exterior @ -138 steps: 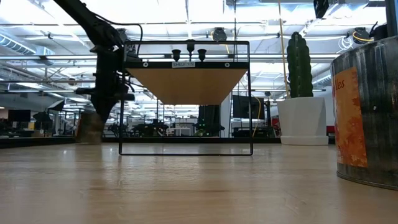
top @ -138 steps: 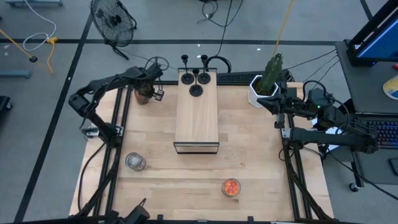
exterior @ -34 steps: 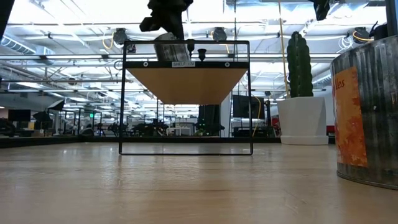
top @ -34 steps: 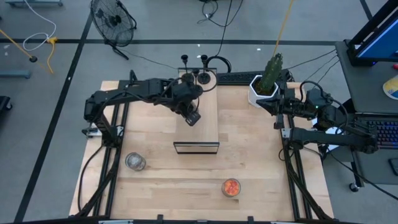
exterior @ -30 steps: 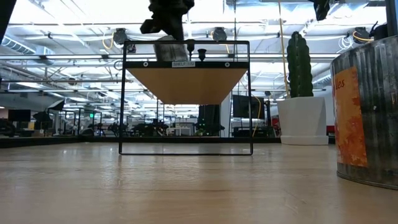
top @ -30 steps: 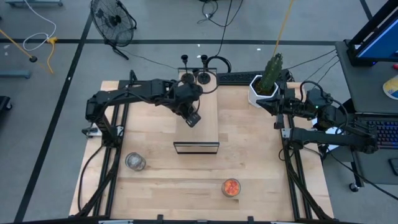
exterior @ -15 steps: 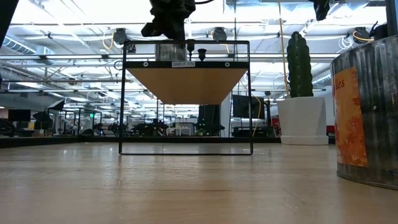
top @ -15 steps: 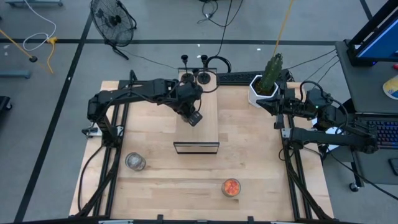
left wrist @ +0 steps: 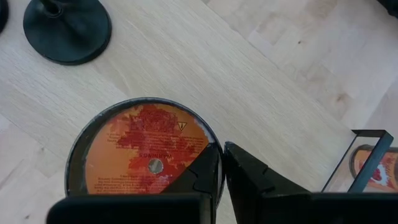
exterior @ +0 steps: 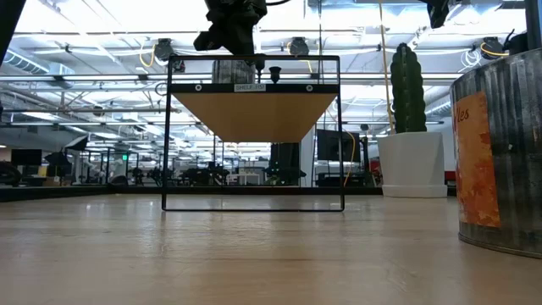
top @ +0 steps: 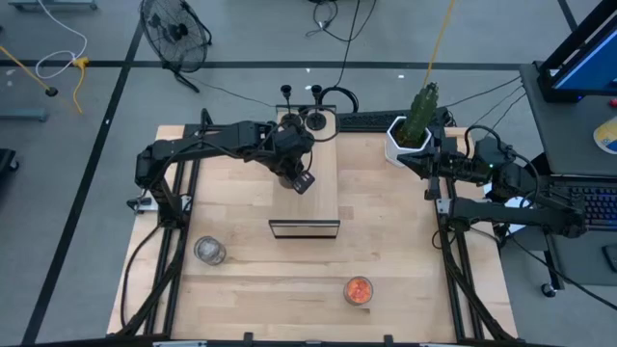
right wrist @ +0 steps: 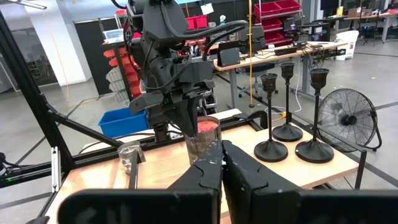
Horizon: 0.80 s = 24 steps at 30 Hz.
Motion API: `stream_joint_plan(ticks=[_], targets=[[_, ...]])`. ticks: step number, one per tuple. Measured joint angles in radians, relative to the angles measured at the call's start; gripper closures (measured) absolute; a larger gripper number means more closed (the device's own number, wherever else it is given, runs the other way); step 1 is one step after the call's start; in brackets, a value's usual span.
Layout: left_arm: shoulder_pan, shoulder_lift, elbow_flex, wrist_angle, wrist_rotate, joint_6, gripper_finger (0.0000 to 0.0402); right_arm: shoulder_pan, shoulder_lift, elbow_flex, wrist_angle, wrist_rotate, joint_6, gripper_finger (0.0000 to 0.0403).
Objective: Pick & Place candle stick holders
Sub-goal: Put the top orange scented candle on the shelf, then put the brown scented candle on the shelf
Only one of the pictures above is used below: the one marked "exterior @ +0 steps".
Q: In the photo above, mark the orange candle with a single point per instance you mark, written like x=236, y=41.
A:
x=508, y=161
x=233, y=73

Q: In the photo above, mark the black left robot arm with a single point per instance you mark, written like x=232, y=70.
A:
x=8, y=21

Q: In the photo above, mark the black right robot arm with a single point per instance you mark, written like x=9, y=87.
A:
x=436, y=12

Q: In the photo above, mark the large black background screen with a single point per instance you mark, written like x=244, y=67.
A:
x=334, y=146

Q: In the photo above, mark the green cactus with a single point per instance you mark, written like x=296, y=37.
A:
x=407, y=93

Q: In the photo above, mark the black studio softbox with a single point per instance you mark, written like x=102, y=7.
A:
x=78, y=144

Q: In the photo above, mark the white hexagonal plant pot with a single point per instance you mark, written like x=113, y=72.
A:
x=413, y=165

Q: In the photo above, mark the small black background screen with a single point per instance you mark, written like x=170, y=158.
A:
x=25, y=157

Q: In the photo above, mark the wooden shelf with black frame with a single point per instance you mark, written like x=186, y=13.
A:
x=254, y=114

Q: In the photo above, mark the black aluminium table frame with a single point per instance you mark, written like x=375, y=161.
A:
x=63, y=192

